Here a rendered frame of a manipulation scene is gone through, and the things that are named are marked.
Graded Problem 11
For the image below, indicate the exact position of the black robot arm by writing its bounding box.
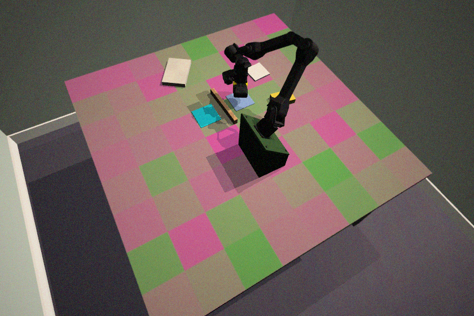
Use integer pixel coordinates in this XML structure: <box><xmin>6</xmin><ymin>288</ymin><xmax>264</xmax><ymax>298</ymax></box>
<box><xmin>222</xmin><ymin>32</ymin><xmax>319</xmax><ymax>139</ymax></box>

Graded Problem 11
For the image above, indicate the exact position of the wooden rectangular bar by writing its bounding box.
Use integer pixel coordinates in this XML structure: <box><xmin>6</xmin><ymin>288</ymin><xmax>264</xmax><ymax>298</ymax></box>
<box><xmin>210</xmin><ymin>88</ymin><xmax>238</xmax><ymax>124</ymax></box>

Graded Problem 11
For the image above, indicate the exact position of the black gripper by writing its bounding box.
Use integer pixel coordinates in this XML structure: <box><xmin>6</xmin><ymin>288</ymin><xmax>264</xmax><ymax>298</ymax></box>
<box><xmin>234</xmin><ymin>70</ymin><xmax>248</xmax><ymax>98</ymax></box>

